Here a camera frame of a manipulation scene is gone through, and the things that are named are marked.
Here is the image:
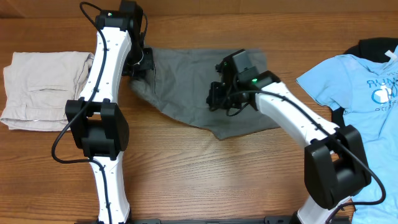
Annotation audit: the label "grey shorts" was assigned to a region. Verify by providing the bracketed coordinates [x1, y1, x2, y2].
[129, 48, 278, 140]

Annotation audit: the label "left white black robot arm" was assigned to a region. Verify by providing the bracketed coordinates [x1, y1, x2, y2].
[65, 1, 155, 223]

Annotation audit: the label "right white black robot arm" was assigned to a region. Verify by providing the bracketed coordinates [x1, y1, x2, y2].
[206, 49, 371, 223]

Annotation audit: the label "folded beige shorts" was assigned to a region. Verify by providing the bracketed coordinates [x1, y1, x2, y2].
[1, 52, 94, 131]

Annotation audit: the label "light blue printed t-shirt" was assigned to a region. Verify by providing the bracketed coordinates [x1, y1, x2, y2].
[297, 50, 397, 223]

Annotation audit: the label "black garment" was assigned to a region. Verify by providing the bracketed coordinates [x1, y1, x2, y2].
[331, 37, 397, 125]

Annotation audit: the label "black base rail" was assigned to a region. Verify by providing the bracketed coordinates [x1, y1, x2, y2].
[126, 216, 300, 224]

